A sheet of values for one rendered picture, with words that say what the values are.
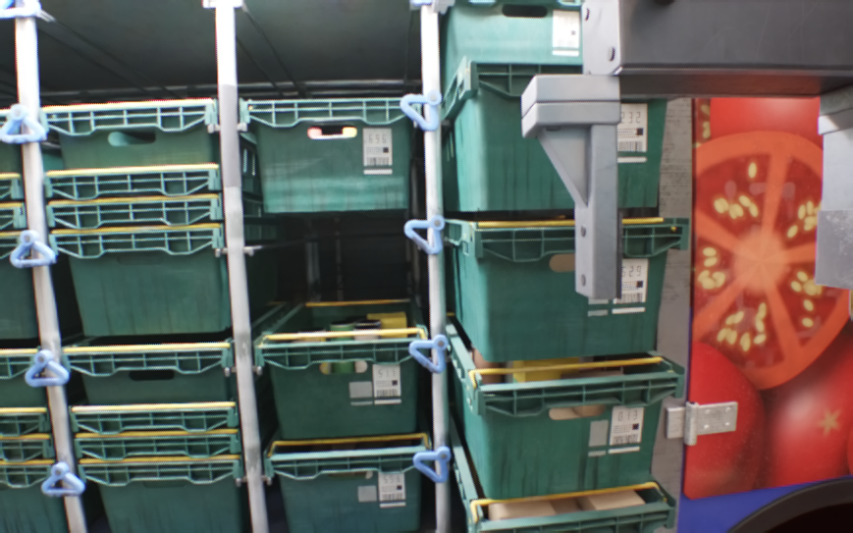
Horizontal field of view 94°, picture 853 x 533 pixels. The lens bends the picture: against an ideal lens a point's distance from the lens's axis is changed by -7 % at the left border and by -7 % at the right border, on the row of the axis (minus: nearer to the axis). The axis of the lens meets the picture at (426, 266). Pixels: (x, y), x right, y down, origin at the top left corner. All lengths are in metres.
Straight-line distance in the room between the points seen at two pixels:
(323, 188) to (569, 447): 0.75
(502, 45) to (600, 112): 0.92
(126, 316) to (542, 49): 1.16
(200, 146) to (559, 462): 1.00
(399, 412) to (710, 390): 0.71
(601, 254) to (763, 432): 1.09
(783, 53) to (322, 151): 0.90
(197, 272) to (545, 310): 0.77
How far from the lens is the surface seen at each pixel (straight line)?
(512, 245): 0.74
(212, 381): 1.15
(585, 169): 0.22
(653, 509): 1.01
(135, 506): 1.37
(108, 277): 1.21
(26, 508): 1.53
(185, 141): 1.12
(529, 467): 0.90
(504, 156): 0.78
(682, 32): 0.23
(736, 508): 1.34
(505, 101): 0.79
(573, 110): 0.21
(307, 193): 1.03
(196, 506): 1.31
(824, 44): 0.27
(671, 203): 1.02
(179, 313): 1.14
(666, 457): 1.15
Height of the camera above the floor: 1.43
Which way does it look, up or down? 5 degrees down
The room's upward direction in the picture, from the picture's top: 2 degrees counter-clockwise
